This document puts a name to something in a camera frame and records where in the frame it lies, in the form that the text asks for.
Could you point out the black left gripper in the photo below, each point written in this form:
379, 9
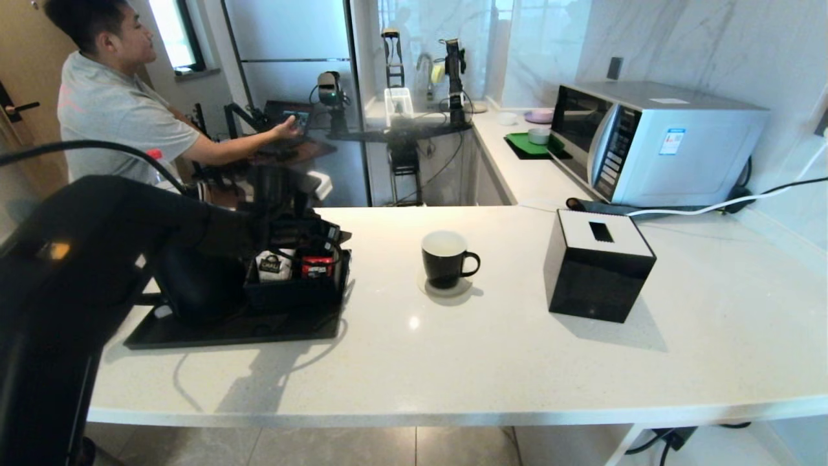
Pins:
291, 226

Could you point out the black electric kettle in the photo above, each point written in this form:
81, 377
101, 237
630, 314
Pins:
200, 285

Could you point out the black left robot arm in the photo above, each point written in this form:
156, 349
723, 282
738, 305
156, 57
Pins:
97, 272

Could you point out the white packet with black logo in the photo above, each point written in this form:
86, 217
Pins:
273, 268

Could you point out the red snack packet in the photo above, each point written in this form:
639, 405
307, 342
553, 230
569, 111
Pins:
317, 268

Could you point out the black compartment box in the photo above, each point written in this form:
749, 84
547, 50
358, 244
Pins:
294, 294

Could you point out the brown wooden desk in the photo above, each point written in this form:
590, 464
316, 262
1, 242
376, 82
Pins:
304, 150

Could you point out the black rectangular serving tray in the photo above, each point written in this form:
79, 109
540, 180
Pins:
259, 331

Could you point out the black laptop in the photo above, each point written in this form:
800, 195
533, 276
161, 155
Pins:
291, 113

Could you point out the black mug white inside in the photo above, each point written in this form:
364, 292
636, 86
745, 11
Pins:
443, 265

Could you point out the round pale coaster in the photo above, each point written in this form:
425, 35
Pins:
453, 293

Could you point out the chrome faucet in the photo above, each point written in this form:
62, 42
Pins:
424, 74

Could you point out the man in grey t-shirt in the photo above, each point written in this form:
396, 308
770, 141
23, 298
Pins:
110, 110

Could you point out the black white robot joint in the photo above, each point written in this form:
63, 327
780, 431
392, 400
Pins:
455, 77

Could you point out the dark framed window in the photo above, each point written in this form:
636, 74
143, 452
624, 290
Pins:
171, 32

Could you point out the small white cup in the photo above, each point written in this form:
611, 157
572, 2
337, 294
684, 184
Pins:
507, 120

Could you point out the green tray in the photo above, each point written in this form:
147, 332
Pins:
524, 145

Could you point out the small white bowl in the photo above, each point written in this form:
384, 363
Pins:
539, 137

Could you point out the purple plate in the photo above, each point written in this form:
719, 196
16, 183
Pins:
540, 118

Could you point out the black power strip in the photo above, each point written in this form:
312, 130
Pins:
595, 207

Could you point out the black tissue box white lid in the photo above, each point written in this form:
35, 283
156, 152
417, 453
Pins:
595, 285

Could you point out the silver microwave oven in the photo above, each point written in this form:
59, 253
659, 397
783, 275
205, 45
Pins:
686, 149

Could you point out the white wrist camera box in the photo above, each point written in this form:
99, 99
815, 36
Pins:
320, 184

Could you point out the black upright bracket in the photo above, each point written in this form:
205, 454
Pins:
391, 33

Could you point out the dark wall socket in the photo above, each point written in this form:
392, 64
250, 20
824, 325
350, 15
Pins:
614, 70

